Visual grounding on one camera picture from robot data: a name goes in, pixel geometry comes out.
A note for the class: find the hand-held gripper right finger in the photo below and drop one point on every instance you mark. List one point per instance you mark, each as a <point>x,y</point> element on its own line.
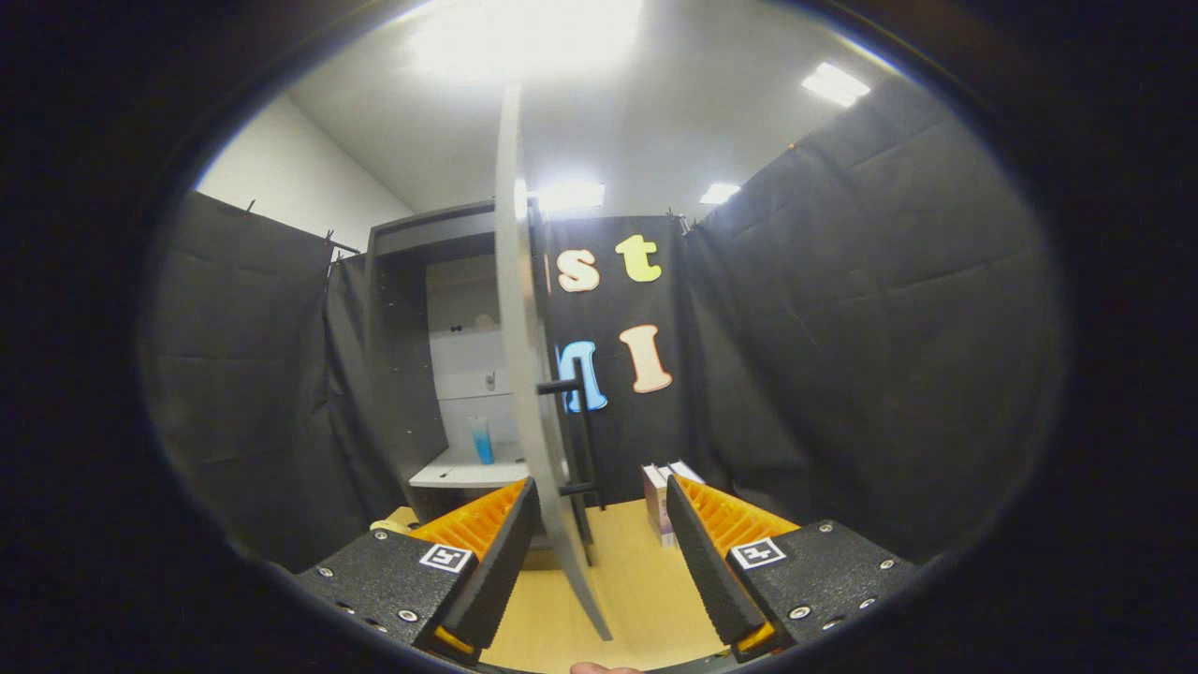
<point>711,571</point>

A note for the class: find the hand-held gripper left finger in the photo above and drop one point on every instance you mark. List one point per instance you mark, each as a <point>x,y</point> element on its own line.
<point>496,571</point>

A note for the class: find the blue white squeeze tube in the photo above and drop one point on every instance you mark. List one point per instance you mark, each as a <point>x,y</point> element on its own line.
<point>482,445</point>

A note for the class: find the beige cabinet door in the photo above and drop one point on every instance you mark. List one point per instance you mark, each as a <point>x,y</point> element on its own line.
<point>524,393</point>

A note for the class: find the mauve cover book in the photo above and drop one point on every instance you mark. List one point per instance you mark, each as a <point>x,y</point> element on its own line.
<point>655,510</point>

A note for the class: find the tan spine book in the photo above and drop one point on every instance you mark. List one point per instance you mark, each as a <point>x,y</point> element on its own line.
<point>669,471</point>

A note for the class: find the dark grey cabinet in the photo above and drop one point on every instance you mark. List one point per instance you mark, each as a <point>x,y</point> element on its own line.
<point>402,374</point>

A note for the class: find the black backdrop cloth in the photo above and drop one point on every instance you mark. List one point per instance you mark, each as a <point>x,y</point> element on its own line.
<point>842,328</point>

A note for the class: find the ceiling light panel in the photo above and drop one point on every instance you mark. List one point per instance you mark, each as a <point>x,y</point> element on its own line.
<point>836,84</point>
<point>524,37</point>
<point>719,193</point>
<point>571,196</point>

